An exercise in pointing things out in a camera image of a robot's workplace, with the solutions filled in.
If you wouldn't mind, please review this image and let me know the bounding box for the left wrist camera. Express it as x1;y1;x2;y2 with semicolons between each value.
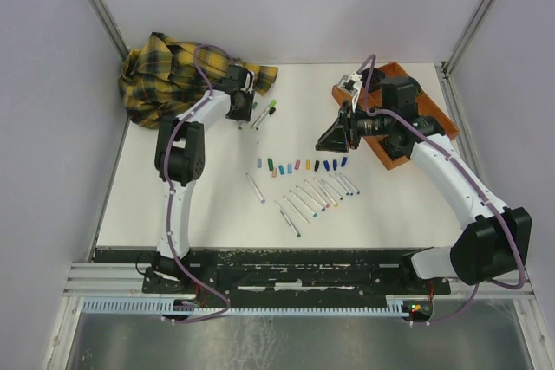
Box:
241;70;255;92

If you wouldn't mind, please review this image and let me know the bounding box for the yellow plaid shirt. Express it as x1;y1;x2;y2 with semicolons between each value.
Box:
118;32;278;130

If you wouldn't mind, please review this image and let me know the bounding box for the light green cap marker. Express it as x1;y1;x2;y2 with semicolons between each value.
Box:
251;100;277;130

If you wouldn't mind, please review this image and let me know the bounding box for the yellow marker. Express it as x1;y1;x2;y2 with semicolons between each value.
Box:
314;178;338;208

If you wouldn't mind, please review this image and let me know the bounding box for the aluminium frame post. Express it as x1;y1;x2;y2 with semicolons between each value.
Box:
441;0;528;81
88;0;129;61

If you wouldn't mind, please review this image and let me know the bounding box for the white slotted cable duct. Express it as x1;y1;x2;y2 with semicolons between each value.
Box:
81;295;411;314

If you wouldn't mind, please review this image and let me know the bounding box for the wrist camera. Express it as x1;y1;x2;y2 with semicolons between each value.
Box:
241;70;255;92
337;71;362;111

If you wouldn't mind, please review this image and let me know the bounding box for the pink cap marker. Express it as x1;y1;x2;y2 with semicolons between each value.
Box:
283;196;310;225

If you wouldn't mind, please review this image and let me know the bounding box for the right aluminium frame post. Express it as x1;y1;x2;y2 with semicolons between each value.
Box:
441;0;528;81

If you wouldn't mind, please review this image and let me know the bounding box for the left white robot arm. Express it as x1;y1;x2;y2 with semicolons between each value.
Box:
152;65;254;292

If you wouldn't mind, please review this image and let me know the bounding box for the black cap marker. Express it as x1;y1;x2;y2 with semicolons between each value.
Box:
255;107;277;130

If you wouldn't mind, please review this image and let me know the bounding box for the purple cap marker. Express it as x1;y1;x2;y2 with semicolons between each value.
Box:
245;173;265;204

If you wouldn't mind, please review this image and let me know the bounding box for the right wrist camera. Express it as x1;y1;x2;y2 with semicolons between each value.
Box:
337;71;362;111

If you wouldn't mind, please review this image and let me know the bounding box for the orange compartment tray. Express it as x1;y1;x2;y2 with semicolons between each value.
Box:
331;62;459;171

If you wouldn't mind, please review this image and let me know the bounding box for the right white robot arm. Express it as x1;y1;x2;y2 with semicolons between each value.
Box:
315;72;532;293

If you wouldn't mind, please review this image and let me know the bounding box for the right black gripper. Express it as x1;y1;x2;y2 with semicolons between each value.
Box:
316;100;394;153

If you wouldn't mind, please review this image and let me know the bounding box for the left aluminium frame post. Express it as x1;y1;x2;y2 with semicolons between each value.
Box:
88;0;129;61

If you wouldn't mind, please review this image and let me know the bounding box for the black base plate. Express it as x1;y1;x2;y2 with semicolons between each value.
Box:
142;249;451;310

